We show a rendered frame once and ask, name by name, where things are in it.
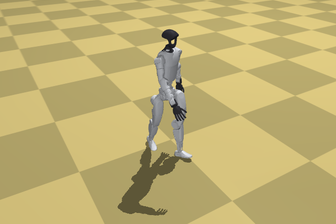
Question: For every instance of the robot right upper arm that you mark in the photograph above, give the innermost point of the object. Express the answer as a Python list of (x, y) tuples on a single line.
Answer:
[(159, 62)]

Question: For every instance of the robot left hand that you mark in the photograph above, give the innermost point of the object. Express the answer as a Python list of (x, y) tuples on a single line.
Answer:
[(179, 86)]

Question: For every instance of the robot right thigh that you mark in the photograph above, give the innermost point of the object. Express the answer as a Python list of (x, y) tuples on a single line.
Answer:
[(157, 111)]

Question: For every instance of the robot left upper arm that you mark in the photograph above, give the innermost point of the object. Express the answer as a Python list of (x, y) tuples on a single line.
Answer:
[(180, 51)]

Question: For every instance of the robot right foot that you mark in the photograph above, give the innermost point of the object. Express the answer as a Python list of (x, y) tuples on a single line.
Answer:
[(152, 144)]

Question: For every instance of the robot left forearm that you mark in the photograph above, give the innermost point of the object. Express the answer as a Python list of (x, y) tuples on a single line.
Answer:
[(178, 75)]

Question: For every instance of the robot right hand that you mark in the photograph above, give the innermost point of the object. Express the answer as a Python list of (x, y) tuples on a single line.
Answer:
[(177, 110)]

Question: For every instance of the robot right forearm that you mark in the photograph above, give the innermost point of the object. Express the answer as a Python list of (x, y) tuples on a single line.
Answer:
[(166, 89)]

